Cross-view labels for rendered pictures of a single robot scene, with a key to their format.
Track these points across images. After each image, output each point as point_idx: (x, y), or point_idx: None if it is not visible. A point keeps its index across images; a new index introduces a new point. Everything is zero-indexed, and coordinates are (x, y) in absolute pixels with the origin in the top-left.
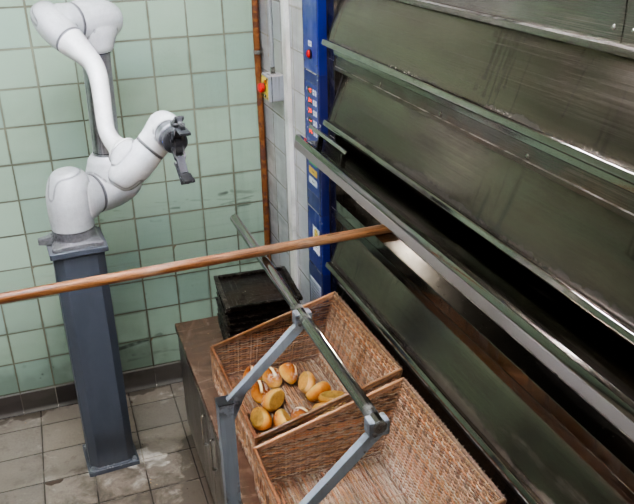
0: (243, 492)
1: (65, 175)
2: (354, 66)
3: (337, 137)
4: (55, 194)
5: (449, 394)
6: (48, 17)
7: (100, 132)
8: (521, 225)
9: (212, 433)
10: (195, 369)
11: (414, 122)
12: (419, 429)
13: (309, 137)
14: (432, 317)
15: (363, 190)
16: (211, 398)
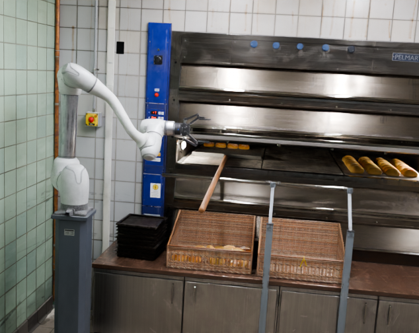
0: (256, 278)
1: (82, 166)
2: (201, 96)
3: None
4: (82, 178)
5: (297, 205)
6: (85, 71)
7: (133, 131)
8: (337, 127)
9: (191, 285)
10: (148, 267)
11: (256, 111)
12: (283, 228)
13: None
14: None
15: (259, 136)
16: (179, 270)
